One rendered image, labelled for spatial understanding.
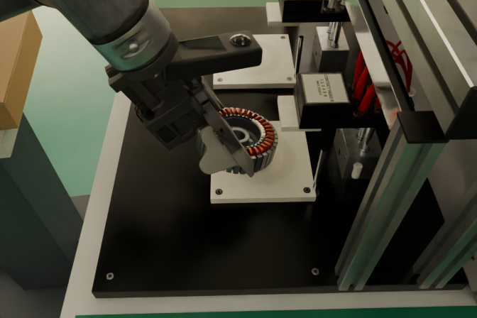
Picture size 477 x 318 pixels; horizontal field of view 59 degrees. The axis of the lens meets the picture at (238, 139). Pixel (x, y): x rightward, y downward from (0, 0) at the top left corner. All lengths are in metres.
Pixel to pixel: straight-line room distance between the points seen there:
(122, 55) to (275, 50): 0.46
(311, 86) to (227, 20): 0.43
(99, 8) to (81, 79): 1.70
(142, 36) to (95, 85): 1.62
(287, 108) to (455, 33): 0.30
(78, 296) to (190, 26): 0.57
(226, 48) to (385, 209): 0.24
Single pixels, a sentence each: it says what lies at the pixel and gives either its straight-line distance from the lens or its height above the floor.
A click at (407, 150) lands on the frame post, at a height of 1.04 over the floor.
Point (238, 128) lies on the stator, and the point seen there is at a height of 0.84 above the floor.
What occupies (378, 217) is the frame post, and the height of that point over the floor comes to 0.94.
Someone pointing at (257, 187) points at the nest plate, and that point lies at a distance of 0.61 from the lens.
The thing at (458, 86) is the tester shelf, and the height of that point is 1.10.
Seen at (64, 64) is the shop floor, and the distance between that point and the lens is 2.21.
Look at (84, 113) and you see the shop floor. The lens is 1.91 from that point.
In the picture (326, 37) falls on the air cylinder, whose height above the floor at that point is 0.82.
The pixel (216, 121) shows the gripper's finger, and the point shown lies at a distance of 0.48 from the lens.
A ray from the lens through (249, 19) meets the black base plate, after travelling 0.94.
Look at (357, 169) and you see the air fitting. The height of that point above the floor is 0.81.
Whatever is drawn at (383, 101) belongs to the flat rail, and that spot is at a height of 1.02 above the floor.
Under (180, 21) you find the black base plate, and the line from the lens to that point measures 0.94.
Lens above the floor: 1.28
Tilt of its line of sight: 49 degrees down
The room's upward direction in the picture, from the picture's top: straight up
